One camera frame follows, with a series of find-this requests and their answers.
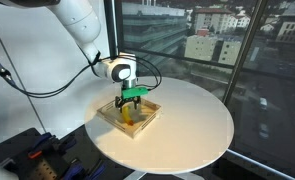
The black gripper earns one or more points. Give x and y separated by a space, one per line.
130 100

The white floor baseboard strip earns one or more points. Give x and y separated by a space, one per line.
253 162

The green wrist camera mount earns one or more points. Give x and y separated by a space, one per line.
133 92

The yellow toy banana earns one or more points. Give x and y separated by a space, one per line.
127 116

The dark horizontal window rail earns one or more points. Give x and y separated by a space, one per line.
203 62

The white table base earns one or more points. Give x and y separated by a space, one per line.
135 176

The dark window mullion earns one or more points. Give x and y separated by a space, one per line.
246 43

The round white table top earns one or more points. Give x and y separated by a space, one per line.
187 133

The shallow wooden crate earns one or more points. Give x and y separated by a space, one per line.
145 115

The white car outside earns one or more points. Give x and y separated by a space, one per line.
263 104

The perforated workbench top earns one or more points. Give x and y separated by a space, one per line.
7 150

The dark window corner post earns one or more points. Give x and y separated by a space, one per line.
112 26

